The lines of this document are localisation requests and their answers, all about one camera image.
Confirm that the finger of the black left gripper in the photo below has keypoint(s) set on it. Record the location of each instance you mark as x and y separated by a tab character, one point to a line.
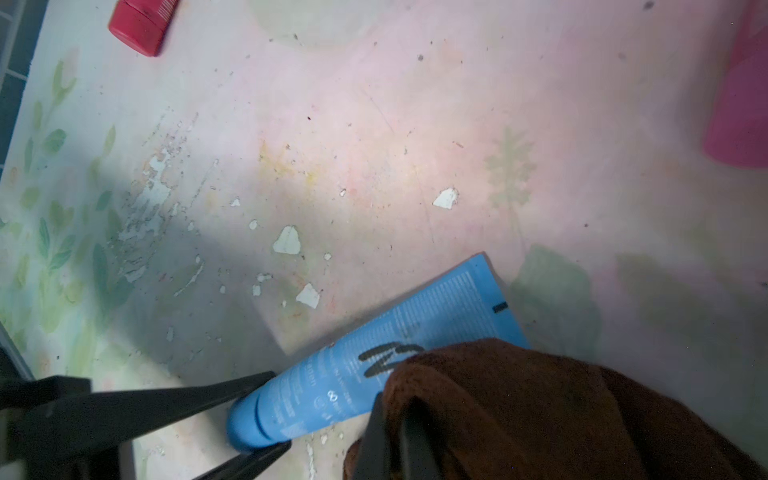
247	466
58	428

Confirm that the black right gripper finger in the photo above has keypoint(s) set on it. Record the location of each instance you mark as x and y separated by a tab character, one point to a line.
413	455

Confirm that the blue toothpaste tube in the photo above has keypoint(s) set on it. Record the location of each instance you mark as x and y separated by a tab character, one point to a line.
341	380

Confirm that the brown wiping cloth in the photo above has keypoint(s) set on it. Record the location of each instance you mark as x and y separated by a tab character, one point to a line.
499	411

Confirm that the red toothpaste tube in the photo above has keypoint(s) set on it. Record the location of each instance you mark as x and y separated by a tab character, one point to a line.
142	24

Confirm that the magenta toothpaste tube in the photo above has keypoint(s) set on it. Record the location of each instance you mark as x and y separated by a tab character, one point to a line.
737	131

